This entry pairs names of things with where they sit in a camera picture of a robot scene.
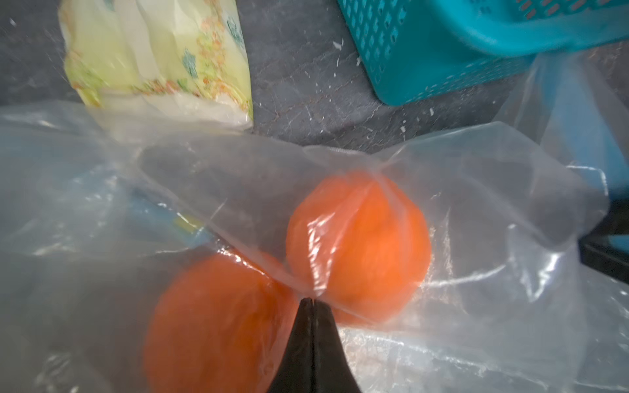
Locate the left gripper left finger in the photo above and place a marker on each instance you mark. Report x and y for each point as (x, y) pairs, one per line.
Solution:
(295, 373)

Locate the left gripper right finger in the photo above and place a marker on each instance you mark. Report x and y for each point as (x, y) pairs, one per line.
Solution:
(331, 372)

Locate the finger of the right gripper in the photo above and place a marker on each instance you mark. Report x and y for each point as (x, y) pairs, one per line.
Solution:
(605, 248)

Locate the orange two bag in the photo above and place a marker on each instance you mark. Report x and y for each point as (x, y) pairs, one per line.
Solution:
(221, 326)

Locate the orange one bag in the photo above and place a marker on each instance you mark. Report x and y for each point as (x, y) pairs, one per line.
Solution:
(360, 245)

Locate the clear zip bag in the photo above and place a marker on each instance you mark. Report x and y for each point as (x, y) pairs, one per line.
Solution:
(141, 254)

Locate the teal plastic basket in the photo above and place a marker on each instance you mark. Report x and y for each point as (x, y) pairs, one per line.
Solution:
(414, 50)

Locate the yellow tissue packet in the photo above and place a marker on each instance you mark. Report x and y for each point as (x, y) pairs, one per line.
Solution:
(183, 60)

